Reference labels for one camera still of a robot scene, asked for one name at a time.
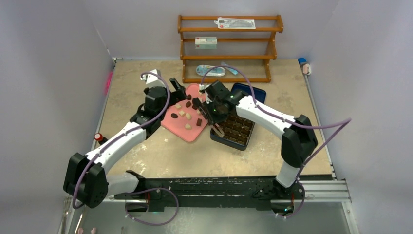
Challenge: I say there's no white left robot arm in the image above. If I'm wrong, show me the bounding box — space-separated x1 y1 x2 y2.
63 78 187 209

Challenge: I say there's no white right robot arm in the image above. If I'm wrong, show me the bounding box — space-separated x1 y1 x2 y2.
193 80 318 198

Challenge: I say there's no blue chocolate tin box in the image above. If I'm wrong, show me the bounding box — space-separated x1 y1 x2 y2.
210 115 255 151

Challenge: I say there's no light blue oval package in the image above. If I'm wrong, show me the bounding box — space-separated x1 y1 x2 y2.
195 65 226 77

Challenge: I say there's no light blue small tube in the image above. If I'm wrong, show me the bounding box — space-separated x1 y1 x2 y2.
221 62 238 76

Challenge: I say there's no pink plastic tray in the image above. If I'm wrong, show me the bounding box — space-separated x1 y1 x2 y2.
161 83 207 142

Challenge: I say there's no dark blue tin lid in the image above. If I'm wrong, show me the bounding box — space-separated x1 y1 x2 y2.
231 83 267 105

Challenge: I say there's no white green small box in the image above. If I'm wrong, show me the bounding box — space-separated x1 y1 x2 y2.
195 37 218 49

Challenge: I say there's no wooden shelf rack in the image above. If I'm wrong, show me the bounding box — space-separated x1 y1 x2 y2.
177 15 284 83

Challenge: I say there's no red black button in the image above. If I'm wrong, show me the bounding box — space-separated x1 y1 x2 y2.
94 133 108 145

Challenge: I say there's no white packaged item top shelf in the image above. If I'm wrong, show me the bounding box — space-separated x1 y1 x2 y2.
214 17 256 30

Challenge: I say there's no blue white corner device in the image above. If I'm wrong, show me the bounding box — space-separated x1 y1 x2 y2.
298 58 311 76

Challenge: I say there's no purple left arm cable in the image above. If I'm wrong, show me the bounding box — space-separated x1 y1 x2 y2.
72 71 179 226

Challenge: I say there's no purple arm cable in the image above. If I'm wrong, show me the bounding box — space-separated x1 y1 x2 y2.
72 71 179 226
199 66 352 219

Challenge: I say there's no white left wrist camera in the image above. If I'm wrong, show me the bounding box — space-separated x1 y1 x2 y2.
140 69 165 88

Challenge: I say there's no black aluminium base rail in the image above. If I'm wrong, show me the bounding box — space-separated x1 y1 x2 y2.
66 175 351 214

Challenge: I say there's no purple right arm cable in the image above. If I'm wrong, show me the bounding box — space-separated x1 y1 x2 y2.
199 66 352 219

